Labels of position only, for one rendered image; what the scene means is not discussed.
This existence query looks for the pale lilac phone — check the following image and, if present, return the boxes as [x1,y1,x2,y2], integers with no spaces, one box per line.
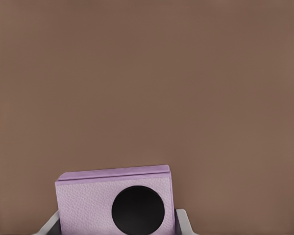
[54,164,176,235]

